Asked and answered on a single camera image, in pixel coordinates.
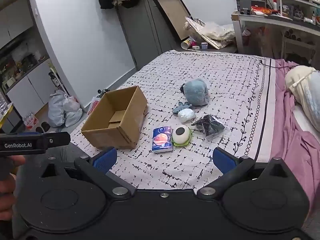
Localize black fabric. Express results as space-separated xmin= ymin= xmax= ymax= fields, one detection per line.
xmin=191 ymin=114 xmax=226 ymax=139

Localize round eyeball plush toy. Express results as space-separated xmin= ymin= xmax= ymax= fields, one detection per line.
xmin=172 ymin=125 xmax=192 ymax=147

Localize white soft item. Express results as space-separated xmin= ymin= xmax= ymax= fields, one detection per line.
xmin=177 ymin=108 xmax=196 ymax=123

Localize blue tissue pack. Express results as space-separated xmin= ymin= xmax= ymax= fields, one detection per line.
xmin=151 ymin=126 xmax=174 ymax=153

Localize small blue bunny plush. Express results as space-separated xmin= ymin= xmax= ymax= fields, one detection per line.
xmin=172 ymin=102 xmax=193 ymax=115

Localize large blue fluffy plush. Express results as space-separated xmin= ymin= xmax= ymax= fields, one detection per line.
xmin=180 ymin=78 xmax=209 ymax=107

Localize person's left hand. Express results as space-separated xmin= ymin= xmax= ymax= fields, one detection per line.
xmin=0 ymin=155 xmax=25 ymax=220

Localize brown cardboard box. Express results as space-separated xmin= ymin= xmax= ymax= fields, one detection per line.
xmin=81 ymin=86 xmax=148 ymax=149

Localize grey plastic bag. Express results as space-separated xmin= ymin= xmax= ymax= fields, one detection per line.
xmin=48 ymin=89 xmax=65 ymax=127

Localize red white plastic bag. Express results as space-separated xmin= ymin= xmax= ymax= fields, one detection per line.
xmin=87 ymin=97 xmax=101 ymax=115

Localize white black patterned bedspread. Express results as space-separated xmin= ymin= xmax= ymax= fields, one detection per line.
xmin=70 ymin=50 xmax=276 ymax=190

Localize black shoes on floor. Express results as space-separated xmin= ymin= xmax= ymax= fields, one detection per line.
xmin=97 ymin=89 xmax=110 ymax=98

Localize white shelf cabinet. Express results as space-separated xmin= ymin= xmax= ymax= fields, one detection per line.
xmin=1 ymin=0 xmax=57 ymax=133

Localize pink bed sheet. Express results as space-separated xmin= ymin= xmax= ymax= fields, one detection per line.
xmin=270 ymin=59 xmax=319 ymax=212

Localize cream and blue pillow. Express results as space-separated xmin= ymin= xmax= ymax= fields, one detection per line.
xmin=285 ymin=65 xmax=320 ymax=132

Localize paper cup on floor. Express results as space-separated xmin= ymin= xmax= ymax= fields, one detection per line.
xmin=181 ymin=36 xmax=197 ymax=50

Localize cream tote bag pile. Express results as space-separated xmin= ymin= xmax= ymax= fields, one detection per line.
xmin=184 ymin=17 xmax=235 ymax=49

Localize dark grey door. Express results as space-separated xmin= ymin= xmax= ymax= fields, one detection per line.
xmin=116 ymin=0 xmax=176 ymax=70

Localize white desk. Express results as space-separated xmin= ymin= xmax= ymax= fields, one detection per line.
xmin=231 ymin=11 xmax=319 ymax=69

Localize black framed board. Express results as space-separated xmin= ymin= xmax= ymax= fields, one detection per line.
xmin=153 ymin=0 xmax=193 ymax=42

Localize black cable on bed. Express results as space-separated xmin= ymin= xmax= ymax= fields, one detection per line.
xmin=260 ymin=59 xmax=301 ymax=69

